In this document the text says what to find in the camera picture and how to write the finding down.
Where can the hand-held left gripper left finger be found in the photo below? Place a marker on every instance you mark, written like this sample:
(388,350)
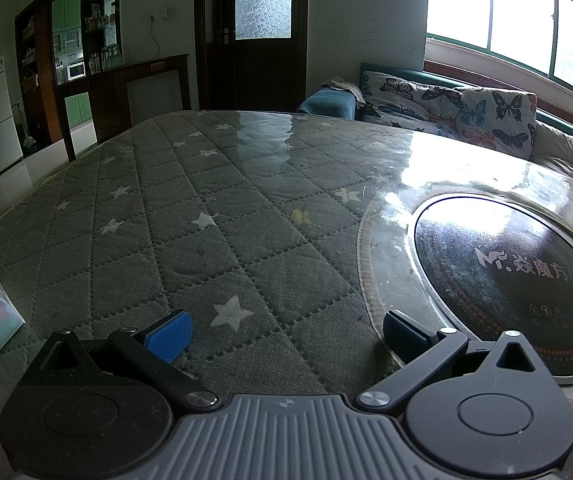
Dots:
(169,337)

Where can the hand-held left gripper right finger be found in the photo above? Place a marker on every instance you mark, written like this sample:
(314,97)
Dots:
(402,332)

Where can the round black induction cooktop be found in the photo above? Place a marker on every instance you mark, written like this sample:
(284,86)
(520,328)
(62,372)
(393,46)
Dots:
(506,280)

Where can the butterfly print cushion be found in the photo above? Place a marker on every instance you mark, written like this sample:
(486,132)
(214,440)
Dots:
(496,120)
(406,100)

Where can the blue blanket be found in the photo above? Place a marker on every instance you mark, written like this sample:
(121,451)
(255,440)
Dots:
(329,104)

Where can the beige pillow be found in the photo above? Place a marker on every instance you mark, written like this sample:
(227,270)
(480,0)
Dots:
(563,152)

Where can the broom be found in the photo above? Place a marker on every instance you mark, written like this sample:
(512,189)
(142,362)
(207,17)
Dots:
(25,130)

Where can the small beige cloth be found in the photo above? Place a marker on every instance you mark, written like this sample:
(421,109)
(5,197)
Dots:
(341,84)

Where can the white microwave oven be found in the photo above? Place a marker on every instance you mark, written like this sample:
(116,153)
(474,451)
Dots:
(76,71)

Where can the dark wooden shelf cabinet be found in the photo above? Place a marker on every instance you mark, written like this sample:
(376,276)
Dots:
(101,60)

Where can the row of glass jars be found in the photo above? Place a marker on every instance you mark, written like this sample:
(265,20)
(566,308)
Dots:
(102,59)

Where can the dark wooden glass door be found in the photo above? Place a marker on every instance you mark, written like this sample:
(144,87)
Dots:
(251,35)

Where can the green framed window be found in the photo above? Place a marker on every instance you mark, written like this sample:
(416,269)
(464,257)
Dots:
(516,25)

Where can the white wall socket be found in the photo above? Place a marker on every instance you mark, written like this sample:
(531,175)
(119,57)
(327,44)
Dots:
(159,14)

